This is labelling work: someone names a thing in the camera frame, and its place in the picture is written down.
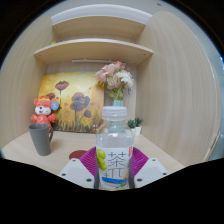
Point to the pale teal vase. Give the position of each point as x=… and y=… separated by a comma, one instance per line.
x=118, y=103

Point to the white light bar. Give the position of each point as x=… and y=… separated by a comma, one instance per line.
x=93, y=61

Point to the flat round red coaster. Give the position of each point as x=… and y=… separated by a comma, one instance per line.
x=76, y=154

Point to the pink and white flower bouquet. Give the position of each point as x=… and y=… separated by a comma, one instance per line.
x=115, y=76

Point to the grey cup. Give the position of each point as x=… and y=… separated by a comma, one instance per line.
x=40, y=140

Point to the yellow flower painting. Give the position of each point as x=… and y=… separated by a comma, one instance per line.
x=76, y=86

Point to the clear plastic drink bottle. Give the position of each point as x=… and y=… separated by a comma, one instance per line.
x=114, y=140

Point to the light wooden shelf board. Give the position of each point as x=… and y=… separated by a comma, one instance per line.
x=96, y=50
x=100, y=28

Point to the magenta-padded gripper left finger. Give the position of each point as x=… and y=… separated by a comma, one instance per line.
x=76, y=170

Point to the red plush toy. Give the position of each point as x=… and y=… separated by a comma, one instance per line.
x=43, y=111

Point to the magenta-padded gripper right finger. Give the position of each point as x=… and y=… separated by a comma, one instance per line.
x=150, y=169

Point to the small potted succulent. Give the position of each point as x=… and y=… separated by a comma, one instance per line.
x=136, y=127

